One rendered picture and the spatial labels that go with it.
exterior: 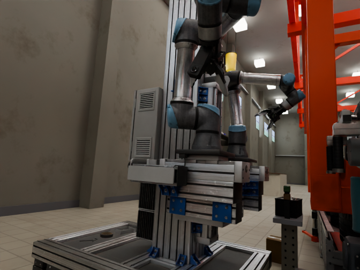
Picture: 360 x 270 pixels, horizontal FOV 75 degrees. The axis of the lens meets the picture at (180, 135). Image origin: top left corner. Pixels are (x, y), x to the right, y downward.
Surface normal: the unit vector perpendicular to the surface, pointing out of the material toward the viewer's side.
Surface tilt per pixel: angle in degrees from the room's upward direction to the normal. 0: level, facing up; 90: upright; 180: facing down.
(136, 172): 90
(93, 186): 90
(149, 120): 90
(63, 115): 90
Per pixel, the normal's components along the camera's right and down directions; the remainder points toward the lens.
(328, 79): -0.47, -0.15
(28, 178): 0.86, -0.02
